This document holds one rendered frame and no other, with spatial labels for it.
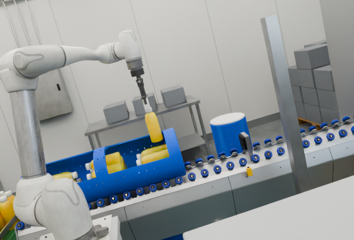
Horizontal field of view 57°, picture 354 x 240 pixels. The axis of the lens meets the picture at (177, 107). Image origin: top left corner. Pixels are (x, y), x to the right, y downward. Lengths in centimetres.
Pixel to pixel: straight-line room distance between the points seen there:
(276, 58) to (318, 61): 318
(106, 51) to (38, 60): 54
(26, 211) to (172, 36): 414
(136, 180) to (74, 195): 53
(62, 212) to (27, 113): 45
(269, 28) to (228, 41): 391
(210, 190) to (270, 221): 146
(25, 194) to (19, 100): 39
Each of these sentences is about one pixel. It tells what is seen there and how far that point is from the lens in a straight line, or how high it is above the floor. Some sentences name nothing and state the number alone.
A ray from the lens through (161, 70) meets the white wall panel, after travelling 522.
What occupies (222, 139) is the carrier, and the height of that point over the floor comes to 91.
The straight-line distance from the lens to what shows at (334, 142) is 206.
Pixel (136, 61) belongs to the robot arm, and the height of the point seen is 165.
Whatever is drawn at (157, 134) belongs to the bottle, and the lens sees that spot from 183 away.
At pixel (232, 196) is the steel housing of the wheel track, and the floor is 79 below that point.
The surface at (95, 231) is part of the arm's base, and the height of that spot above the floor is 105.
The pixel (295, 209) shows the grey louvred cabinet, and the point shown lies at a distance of 44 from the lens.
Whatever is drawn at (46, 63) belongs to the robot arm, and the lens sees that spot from 140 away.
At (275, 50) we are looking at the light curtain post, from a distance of 157.
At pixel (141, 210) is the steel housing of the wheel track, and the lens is 188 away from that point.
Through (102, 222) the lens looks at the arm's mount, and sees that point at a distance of 158.
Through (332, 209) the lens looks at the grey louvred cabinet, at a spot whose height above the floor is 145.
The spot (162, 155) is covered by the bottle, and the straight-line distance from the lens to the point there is 182.
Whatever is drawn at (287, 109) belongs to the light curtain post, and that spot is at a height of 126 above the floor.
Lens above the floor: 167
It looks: 10 degrees down
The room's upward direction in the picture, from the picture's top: 15 degrees counter-clockwise
